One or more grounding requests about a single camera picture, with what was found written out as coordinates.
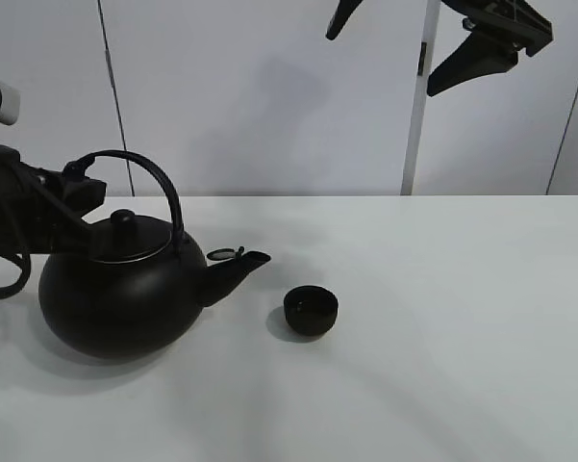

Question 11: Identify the black cast iron teapot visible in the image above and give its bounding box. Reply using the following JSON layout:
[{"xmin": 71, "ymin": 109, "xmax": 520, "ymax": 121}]
[{"xmin": 38, "ymin": 149, "xmax": 271, "ymax": 360}]

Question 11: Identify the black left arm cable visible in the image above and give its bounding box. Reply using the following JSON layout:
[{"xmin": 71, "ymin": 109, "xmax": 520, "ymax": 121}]
[{"xmin": 0, "ymin": 143, "xmax": 33, "ymax": 302}]

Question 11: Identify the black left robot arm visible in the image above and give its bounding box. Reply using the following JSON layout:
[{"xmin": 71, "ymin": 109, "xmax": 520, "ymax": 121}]
[{"xmin": 0, "ymin": 144, "xmax": 107, "ymax": 257}]

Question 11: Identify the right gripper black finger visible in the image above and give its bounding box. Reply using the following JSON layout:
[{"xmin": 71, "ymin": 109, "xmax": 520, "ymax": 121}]
[{"xmin": 325, "ymin": 0, "xmax": 362, "ymax": 40}]

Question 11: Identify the white vertical post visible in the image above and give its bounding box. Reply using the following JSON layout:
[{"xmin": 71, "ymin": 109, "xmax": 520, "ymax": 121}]
[{"xmin": 400, "ymin": 0, "xmax": 441, "ymax": 196}]

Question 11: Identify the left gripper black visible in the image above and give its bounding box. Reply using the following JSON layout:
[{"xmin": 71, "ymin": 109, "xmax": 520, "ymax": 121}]
[{"xmin": 9, "ymin": 162, "xmax": 107, "ymax": 255}]

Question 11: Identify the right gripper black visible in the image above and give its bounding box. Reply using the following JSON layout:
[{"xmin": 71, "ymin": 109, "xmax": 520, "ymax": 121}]
[{"xmin": 426, "ymin": 0, "xmax": 553, "ymax": 96}]

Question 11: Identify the small black teacup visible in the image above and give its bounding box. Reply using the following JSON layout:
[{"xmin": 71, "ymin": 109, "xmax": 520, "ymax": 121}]
[{"xmin": 283, "ymin": 285, "xmax": 339, "ymax": 337}]

